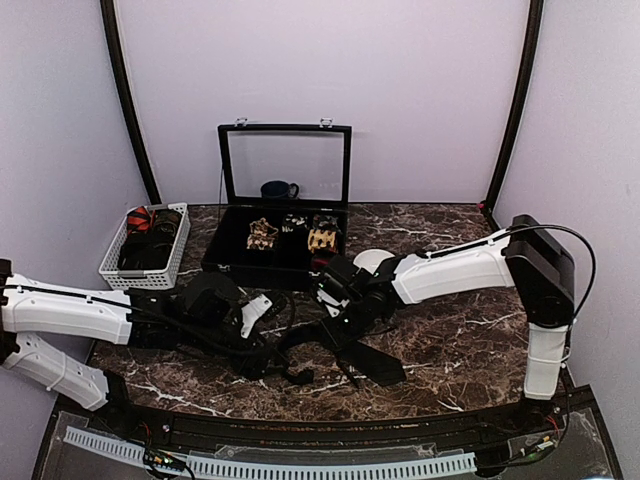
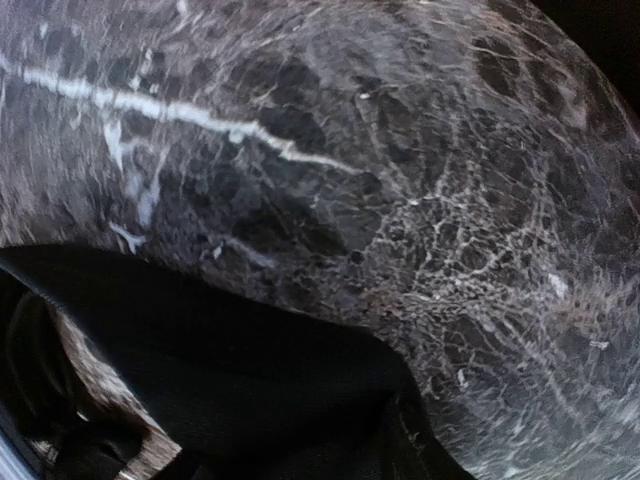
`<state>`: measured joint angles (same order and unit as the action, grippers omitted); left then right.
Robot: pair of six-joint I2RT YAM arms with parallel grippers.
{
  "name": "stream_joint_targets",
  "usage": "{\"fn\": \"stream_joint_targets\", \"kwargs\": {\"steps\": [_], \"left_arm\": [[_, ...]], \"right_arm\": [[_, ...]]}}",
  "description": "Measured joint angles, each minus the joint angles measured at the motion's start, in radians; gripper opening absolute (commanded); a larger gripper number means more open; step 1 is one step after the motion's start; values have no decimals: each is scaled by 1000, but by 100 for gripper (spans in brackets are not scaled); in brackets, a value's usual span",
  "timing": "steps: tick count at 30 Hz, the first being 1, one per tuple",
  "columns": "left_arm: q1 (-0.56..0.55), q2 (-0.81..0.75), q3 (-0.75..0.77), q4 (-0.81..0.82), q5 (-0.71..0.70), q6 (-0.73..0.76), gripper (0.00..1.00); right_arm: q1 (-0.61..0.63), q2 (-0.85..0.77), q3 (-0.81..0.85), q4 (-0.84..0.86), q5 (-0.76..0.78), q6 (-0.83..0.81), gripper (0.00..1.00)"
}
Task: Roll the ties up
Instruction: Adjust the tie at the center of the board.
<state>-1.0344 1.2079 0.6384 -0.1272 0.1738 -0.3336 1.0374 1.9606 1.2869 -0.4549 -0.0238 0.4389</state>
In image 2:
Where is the black necktie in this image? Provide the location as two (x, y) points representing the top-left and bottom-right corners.
(1, 245), (467, 479)

